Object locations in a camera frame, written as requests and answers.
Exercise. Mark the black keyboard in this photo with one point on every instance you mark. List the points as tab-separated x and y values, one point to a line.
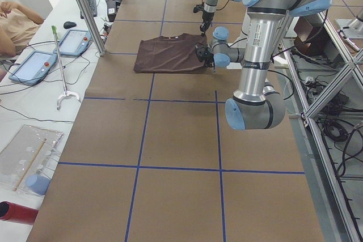
93	7

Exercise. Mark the aluminium frame rail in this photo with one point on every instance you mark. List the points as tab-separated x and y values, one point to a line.
331	103

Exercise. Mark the brown t-shirt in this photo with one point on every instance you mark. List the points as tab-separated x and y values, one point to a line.
174	54

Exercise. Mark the clear plastic bag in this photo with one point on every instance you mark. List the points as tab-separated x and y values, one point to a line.
16	155

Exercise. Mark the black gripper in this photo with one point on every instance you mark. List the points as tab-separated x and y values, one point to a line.
205	16
208	58

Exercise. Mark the person in beige shirt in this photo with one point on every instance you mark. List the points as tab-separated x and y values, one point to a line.
19	24

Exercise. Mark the white reacher grabber stick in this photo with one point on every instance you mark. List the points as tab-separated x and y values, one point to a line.
66	93

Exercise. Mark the blue teach pendant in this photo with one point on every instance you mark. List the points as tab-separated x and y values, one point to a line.
74	42
34	68

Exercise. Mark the near blue teach pendant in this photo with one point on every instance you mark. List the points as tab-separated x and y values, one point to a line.
34	68

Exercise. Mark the blue tape line lengthwise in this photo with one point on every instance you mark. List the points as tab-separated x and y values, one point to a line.
184	168

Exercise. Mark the black computer mouse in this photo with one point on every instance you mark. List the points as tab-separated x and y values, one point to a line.
69	25

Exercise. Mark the blue plastic cup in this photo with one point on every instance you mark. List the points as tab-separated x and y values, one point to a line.
38	184

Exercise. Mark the red cylinder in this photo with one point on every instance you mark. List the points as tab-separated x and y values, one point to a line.
16	213

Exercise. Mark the far blue teach pendant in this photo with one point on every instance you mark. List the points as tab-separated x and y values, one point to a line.
74	42

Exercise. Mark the wooden stick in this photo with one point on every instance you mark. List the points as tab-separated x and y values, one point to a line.
16	186

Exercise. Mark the cardboard box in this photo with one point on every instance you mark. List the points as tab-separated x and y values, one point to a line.
305	28

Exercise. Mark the blue tape line crosswise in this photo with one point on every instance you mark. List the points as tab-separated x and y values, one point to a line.
220	167

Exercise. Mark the aluminium frame post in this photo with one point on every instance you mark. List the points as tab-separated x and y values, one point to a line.
91	25

